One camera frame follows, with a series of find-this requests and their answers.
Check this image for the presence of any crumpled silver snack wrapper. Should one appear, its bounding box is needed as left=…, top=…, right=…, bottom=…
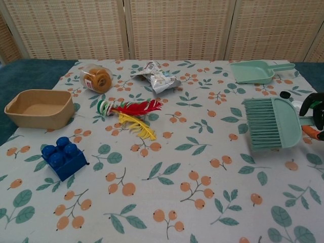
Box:
left=130, top=60, right=183, bottom=95

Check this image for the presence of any woven folding screen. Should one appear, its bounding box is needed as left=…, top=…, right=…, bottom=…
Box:
left=0, top=0, right=324, bottom=64

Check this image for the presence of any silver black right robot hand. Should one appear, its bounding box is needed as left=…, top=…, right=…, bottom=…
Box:
left=300, top=92, right=324, bottom=141

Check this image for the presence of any floral fruit print tablecloth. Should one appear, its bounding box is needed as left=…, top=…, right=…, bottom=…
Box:
left=0, top=59, right=324, bottom=243

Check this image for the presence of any mint green dustpan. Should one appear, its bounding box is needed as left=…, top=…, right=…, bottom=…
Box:
left=230, top=61, right=296, bottom=85

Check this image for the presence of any beige rectangular tray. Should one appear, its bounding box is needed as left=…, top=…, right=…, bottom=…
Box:
left=4, top=89, right=75, bottom=129

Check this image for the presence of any blue toy building block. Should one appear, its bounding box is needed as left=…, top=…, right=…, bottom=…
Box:
left=41, top=136, right=88, bottom=182

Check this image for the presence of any plastic jar with cookies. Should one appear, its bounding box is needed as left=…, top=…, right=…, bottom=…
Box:
left=80, top=63, right=113, bottom=94

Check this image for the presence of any red yellow feather shuttlecock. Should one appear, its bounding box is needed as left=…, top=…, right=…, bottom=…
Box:
left=97, top=99, right=163, bottom=141

